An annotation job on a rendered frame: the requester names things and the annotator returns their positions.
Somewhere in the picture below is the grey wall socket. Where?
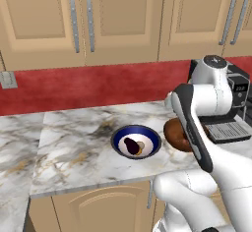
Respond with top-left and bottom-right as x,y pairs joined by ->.
0,71 -> 19,89

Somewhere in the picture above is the beige base cupboard door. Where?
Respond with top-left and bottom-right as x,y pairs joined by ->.
151,198 -> 167,232
28,196 -> 62,232
51,180 -> 157,232

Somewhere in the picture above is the black and silver coffee machine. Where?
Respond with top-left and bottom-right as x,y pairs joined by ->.
187,58 -> 252,145

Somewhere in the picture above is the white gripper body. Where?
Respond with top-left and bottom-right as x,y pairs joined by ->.
163,91 -> 175,110

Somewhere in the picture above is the blue bowl with white inside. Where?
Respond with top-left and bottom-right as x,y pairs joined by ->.
110,124 -> 162,160

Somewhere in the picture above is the silver base cupboard handle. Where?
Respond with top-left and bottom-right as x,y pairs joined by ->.
146,179 -> 154,210

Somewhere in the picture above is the dark brown steak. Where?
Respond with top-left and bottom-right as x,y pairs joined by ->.
123,138 -> 141,155

